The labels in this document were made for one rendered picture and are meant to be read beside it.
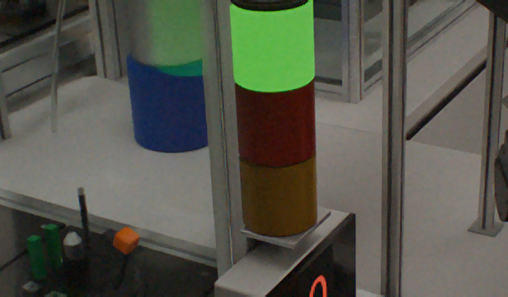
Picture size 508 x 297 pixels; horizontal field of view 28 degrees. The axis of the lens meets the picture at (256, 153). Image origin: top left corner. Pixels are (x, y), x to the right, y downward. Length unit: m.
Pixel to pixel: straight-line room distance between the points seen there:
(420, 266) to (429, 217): 0.13
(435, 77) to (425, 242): 0.63
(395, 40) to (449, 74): 0.99
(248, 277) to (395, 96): 0.44
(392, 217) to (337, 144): 0.62
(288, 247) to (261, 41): 0.14
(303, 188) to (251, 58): 0.09
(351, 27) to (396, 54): 0.80
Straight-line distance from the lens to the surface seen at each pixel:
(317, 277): 0.68
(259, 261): 0.66
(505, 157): 0.74
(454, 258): 1.39
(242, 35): 0.60
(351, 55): 1.84
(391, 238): 1.11
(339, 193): 1.55
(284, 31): 0.59
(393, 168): 1.07
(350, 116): 1.81
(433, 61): 2.08
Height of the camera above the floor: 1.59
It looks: 26 degrees down
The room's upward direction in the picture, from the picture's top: 3 degrees counter-clockwise
